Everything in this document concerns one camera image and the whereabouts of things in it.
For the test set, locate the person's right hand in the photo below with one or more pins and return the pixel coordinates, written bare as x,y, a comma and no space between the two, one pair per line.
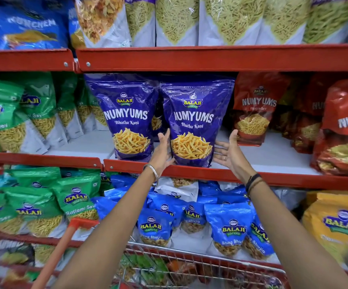
235,158

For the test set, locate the person's left hand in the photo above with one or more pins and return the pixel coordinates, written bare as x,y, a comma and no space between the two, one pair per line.
160,154

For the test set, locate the person's right middle finger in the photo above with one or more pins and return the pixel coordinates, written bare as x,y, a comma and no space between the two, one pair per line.
219,152

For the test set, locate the person's right thumb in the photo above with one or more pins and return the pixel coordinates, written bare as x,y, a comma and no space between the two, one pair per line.
233,137

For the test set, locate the person's right little finger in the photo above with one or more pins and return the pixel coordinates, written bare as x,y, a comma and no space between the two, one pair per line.
226,165

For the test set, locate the person's left thumb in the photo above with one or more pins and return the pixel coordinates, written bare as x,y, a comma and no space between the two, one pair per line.
169,161

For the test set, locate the person's left forearm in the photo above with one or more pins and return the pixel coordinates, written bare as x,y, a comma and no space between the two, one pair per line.
110,231

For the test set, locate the person's right forearm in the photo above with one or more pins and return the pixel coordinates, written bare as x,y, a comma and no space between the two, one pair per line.
294,237

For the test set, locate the silver bangle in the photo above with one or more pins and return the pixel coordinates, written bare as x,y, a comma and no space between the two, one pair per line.
153,171

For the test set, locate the black wrist band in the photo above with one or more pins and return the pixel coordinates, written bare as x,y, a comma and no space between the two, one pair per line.
252,179

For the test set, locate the white snack packet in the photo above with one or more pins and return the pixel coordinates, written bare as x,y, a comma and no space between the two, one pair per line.
178,191

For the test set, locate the brown thread wrist band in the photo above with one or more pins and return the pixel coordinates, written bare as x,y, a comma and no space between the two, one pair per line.
255,185

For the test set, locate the red snack packet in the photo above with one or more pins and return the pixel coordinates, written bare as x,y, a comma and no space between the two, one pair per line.
345,129
256,108
307,123

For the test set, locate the purple snack packet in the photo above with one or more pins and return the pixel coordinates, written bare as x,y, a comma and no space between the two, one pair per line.
195,117
125,117
156,121

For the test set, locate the red metal shelf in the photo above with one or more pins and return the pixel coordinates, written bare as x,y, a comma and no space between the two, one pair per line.
282,165
41,159
26,60
222,58

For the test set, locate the pile of blue peanut packets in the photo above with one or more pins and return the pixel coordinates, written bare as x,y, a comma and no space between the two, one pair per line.
228,225

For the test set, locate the green sev packet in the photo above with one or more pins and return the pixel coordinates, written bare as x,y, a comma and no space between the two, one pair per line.
68,111
97,115
83,112
4,123
43,114

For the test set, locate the green packet with leaf print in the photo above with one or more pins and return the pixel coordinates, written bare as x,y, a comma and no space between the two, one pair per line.
149,267

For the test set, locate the orange snack packet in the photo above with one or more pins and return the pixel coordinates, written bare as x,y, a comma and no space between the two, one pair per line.
181,269

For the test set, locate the clear yellow sev packet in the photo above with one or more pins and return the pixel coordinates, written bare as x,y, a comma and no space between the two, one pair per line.
231,21
285,21
177,21
333,21
140,21

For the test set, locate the yellow snack packet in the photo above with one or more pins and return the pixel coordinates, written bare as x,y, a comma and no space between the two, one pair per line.
336,222

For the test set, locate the pile of green snack packets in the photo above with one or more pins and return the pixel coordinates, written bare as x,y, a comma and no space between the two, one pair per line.
35,204

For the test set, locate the clear mixed snack packet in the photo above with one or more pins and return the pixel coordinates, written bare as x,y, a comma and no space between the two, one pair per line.
101,21

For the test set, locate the large blue snack packet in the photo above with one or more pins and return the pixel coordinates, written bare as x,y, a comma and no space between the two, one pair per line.
23,27
75,30

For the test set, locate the dark snack packet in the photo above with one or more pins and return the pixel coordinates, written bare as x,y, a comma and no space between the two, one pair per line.
11,251

